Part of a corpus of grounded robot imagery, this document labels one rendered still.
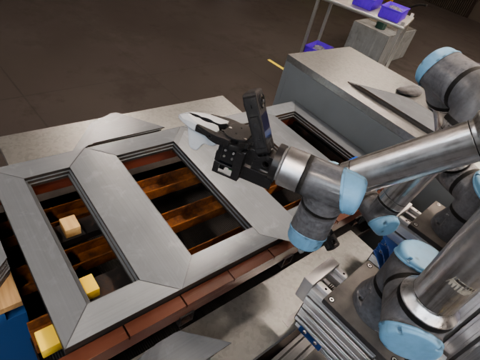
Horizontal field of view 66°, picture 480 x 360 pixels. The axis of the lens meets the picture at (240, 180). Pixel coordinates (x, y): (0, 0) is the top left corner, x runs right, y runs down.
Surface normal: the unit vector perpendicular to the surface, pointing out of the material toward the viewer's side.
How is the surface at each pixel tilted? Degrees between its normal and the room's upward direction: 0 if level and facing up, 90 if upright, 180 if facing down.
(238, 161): 82
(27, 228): 0
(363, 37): 90
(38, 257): 0
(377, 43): 90
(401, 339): 98
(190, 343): 0
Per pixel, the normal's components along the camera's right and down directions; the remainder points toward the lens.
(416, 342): -0.40, 0.64
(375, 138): -0.77, 0.28
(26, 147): 0.21, -0.74
